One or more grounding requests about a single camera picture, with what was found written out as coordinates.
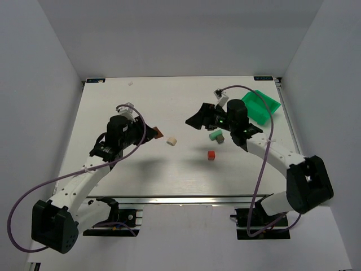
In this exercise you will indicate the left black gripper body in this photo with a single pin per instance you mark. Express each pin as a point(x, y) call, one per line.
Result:
point(141, 130)

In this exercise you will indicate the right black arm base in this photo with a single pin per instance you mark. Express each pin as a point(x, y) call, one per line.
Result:
point(278, 231)

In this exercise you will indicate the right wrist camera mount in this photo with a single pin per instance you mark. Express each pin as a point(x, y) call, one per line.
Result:
point(222, 97)

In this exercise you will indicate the green wood cylinder block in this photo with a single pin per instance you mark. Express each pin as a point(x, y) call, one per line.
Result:
point(214, 134)

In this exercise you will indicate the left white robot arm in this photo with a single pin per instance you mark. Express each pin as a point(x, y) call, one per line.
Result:
point(58, 222)

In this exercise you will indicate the right blue corner label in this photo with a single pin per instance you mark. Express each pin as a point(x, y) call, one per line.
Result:
point(263, 78)

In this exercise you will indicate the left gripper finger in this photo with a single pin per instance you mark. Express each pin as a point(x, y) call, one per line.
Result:
point(148, 137)
point(145, 127)

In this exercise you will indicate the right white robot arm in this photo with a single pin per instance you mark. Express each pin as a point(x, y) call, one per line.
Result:
point(254, 141)

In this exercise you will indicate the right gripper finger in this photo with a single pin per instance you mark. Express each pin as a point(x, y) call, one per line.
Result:
point(199, 115)
point(198, 123)

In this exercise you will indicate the red wood cube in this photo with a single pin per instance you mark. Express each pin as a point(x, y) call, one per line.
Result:
point(211, 155)

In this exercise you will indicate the olive wood block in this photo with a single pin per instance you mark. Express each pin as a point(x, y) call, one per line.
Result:
point(220, 139)

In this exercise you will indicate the brown wood block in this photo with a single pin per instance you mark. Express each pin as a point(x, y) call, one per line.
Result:
point(158, 133)

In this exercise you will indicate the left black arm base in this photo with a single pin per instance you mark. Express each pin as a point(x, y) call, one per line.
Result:
point(121, 220)

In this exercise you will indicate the blue corner label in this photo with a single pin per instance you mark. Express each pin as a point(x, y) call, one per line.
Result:
point(263, 78)
point(95, 80)

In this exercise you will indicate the left blue corner label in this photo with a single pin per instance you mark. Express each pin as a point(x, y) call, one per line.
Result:
point(95, 80)

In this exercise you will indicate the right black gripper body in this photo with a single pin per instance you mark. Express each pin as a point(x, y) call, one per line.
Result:
point(208, 116)

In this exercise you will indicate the green plastic bin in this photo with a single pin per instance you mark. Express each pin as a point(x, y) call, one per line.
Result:
point(256, 107)

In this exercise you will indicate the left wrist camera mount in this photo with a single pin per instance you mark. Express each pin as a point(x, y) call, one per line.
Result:
point(126, 110)

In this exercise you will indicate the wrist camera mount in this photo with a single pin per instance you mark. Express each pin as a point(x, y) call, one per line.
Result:
point(222, 97)
point(126, 110)

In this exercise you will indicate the beige wood cylinder block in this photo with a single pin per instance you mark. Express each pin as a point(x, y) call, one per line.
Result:
point(171, 141)

